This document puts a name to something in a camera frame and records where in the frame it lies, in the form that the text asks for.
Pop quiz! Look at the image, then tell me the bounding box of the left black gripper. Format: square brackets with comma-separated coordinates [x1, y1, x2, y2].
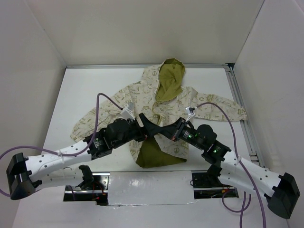
[112, 112, 163, 149]

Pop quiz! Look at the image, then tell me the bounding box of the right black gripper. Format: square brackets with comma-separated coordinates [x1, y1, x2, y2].
[160, 116, 205, 150]

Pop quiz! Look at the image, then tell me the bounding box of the cream printed hooded jacket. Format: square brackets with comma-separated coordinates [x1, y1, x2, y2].
[70, 58, 247, 168]

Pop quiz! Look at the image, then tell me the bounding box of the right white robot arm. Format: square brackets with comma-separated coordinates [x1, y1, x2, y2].
[146, 118, 300, 219]

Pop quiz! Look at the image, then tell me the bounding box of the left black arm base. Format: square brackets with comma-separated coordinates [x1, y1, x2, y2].
[63, 165, 110, 206]

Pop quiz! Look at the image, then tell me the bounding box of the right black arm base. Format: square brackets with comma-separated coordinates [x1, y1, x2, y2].
[190, 165, 238, 200]

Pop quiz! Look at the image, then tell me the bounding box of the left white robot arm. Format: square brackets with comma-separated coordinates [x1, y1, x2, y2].
[6, 114, 161, 200]

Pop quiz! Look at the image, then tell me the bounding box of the white foil tape panel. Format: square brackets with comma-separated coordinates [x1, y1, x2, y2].
[108, 171, 196, 206]

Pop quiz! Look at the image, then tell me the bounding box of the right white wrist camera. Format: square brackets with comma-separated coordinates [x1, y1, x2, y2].
[186, 106, 196, 122]

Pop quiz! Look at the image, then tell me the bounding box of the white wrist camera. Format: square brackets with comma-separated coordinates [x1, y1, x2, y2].
[186, 106, 196, 122]
[121, 102, 135, 120]

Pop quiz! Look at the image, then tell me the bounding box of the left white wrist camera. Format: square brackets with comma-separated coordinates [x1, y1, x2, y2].
[121, 102, 135, 120]

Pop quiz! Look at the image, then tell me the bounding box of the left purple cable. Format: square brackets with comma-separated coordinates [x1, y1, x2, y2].
[0, 93, 125, 198]

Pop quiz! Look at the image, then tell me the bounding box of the purple cable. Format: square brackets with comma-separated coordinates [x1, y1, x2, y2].
[0, 93, 125, 198]
[193, 102, 268, 228]

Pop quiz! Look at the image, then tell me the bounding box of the aluminium frame rail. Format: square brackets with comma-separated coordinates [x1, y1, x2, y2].
[64, 62, 270, 169]

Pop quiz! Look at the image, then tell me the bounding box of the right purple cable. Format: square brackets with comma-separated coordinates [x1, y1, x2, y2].
[193, 102, 268, 228]

